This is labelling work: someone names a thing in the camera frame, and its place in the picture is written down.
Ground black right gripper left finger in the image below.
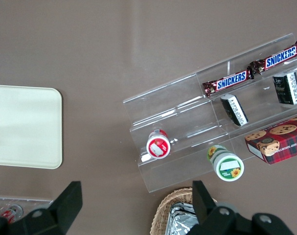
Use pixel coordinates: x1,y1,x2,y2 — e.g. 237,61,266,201
0,181,83,235

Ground red lid yoghurt cup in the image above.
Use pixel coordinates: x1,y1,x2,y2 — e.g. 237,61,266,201
145,129,171,160

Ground light tan wicker basket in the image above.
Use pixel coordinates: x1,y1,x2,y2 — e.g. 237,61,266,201
150,187,218,235

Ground Snickers chocolate bar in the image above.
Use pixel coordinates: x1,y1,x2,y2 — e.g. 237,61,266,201
249,39,297,75
202,69,255,98

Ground clear acrylic stepped shelf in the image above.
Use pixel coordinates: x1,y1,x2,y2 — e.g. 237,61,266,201
122,33,297,194

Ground red cola bottle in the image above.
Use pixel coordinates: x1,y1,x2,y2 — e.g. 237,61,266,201
0,204,24,225

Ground silver foil packet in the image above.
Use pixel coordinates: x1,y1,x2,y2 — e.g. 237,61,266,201
166,202,200,235

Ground clear acrylic bottle rack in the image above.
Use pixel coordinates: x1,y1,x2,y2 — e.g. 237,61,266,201
0,195,54,222

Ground white rectangular tray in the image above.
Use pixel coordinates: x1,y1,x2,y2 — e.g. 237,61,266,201
0,84,63,170

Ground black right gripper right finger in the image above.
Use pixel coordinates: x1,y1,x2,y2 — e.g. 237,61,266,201
187,180,295,235

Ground small black white box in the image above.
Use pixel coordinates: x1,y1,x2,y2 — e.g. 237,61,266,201
272,71,297,105
220,94,249,127

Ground green sunflower lid cup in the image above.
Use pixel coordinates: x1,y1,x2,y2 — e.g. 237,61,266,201
206,145,245,182

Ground red tartan cookie box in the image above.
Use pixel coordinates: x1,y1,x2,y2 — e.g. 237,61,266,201
244,114,297,165

